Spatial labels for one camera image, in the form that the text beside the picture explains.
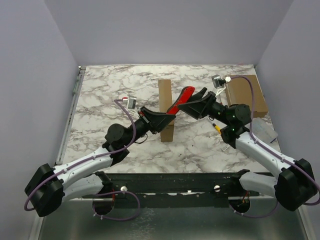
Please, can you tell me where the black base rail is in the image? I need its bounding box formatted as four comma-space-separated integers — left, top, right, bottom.
82, 171, 261, 209

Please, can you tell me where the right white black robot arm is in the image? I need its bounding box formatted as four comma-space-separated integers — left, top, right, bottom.
178, 91, 320, 211

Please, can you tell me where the clear plastic screw box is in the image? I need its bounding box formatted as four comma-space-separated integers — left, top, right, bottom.
252, 118, 278, 144

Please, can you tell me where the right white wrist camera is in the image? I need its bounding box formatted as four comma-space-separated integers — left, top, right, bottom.
211, 75, 227, 96

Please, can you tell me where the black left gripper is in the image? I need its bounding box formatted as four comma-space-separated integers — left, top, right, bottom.
123, 106, 176, 148

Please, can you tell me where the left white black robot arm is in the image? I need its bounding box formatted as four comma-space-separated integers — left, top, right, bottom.
24, 106, 176, 217

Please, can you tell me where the brown cardboard express box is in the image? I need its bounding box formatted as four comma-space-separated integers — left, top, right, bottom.
158, 79, 174, 143

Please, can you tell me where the red black utility knife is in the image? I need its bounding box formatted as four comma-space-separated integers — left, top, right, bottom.
166, 86, 195, 115

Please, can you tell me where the aluminium extrusion frame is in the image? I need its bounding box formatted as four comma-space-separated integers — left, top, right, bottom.
32, 65, 313, 240

